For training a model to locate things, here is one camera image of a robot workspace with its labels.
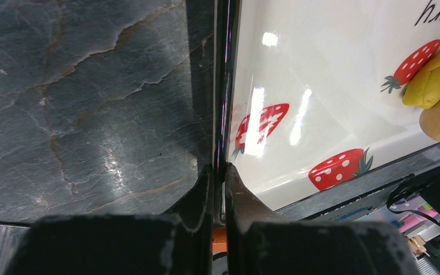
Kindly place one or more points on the yellow dough piece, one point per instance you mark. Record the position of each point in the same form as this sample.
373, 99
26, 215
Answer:
424, 89

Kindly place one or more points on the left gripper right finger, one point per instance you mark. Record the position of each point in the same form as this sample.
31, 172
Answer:
261, 242

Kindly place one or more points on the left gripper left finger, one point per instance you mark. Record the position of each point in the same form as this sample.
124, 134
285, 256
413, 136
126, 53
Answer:
177, 241

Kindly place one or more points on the white strawberry print tray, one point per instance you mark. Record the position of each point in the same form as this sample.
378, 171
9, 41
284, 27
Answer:
308, 98

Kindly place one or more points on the orange handled metal scraper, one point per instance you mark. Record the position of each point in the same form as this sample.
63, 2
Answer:
219, 240

